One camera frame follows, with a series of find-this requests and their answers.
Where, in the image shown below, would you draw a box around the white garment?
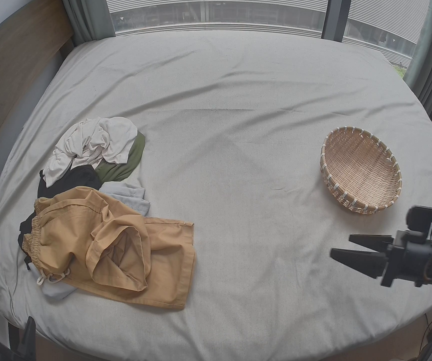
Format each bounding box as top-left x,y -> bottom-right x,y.
45,117 -> 138,188

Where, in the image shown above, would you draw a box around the green garment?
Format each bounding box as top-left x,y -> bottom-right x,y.
94,130 -> 146,184

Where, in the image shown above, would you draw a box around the tan shorts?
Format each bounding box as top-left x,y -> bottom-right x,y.
22,186 -> 197,311

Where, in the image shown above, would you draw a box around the black garment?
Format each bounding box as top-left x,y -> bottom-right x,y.
18,164 -> 102,255

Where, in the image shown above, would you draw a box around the pale blue garment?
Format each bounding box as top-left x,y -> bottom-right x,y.
26,182 -> 152,303

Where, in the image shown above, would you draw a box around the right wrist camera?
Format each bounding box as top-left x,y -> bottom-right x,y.
405,205 -> 432,244

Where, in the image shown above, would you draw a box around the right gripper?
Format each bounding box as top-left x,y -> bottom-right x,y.
330,234 -> 432,287

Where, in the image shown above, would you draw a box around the round woven basket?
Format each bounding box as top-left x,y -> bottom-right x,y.
320,126 -> 403,214

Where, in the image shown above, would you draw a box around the bed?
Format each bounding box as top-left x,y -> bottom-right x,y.
0,0 -> 432,361

